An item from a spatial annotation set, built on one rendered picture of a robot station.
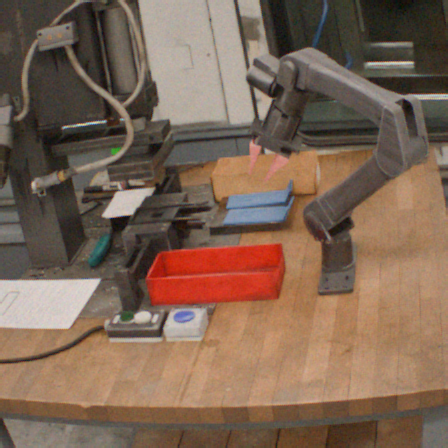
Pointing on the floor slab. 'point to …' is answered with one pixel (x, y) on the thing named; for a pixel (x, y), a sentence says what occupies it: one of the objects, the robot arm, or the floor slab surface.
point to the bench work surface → (274, 343)
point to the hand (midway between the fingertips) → (259, 173)
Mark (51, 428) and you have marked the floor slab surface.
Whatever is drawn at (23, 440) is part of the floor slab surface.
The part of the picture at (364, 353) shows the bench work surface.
